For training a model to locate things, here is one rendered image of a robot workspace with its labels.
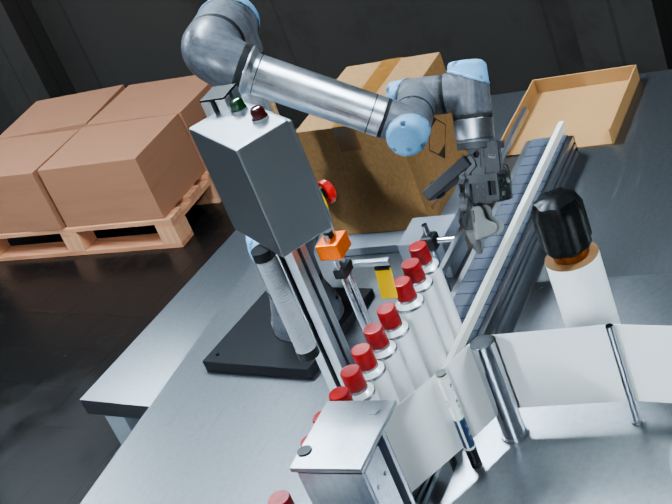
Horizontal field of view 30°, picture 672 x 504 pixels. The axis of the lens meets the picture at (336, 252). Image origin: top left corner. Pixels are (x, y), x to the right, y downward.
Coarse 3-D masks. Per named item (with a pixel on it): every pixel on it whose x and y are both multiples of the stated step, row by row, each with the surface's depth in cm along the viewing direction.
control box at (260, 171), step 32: (192, 128) 191; (224, 128) 186; (256, 128) 182; (288, 128) 181; (224, 160) 184; (256, 160) 180; (288, 160) 182; (224, 192) 193; (256, 192) 181; (288, 192) 184; (320, 192) 187; (256, 224) 188; (288, 224) 185; (320, 224) 188
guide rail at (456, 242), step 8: (520, 112) 274; (528, 112) 276; (520, 120) 271; (512, 128) 269; (512, 136) 267; (504, 144) 264; (504, 152) 262; (464, 232) 241; (456, 240) 238; (448, 248) 237; (456, 248) 237; (448, 256) 234; (440, 264) 233; (448, 264) 234
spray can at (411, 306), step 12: (396, 288) 208; (408, 288) 208; (408, 300) 209; (420, 300) 210; (408, 312) 209; (420, 312) 210; (420, 324) 210; (432, 324) 212; (420, 336) 212; (432, 336) 212; (420, 348) 213; (432, 348) 213; (432, 360) 214; (444, 360) 216; (432, 372) 215
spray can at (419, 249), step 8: (416, 248) 216; (424, 248) 216; (416, 256) 216; (424, 256) 216; (424, 264) 217; (432, 264) 217; (424, 272) 217; (432, 272) 217; (440, 272) 218; (440, 280) 218; (440, 288) 219; (448, 288) 221; (440, 296) 219; (448, 296) 220; (448, 304) 221; (448, 312) 221; (456, 312) 223; (448, 320) 222; (456, 320) 223; (456, 328) 223; (456, 336) 224
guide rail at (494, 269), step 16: (560, 128) 272; (544, 160) 262; (528, 192) 254; (528, 208) 252; (512, 224) 245; (512, 240) 243; (496, 256) 238; (496, 272) 235; (480, 288) 230; (480, 304) 228; (464, 320) 224; (464, 336) 220
